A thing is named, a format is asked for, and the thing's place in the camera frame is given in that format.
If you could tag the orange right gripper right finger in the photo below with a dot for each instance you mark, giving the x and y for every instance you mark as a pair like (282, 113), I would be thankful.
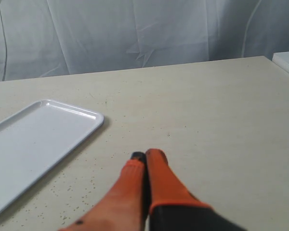
(173, 207)

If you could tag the white backdrop curtain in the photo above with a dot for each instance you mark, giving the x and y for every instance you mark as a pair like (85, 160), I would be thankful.
(43, 38)

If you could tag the white rectangular plastic tray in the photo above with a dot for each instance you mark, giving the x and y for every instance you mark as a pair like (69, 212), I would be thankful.
(37, 138)

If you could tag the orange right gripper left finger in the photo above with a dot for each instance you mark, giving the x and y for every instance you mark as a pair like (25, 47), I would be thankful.
(123, 207)

